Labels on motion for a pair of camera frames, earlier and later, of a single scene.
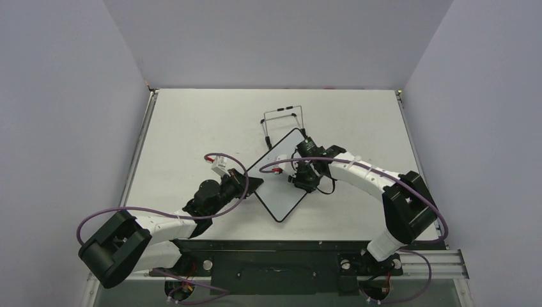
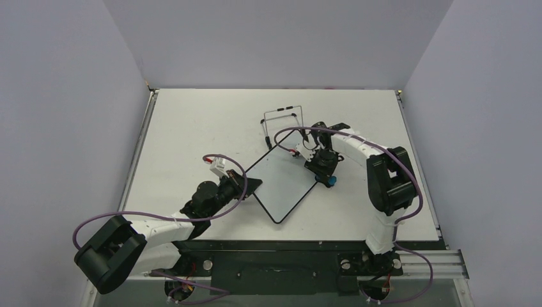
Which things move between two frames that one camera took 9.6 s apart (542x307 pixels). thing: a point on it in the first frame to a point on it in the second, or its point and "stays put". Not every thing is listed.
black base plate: (238, 266) stays put
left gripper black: (238, 180) stays put
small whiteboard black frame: (278, 195) stays put
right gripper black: (303, 181) to (321, 169)
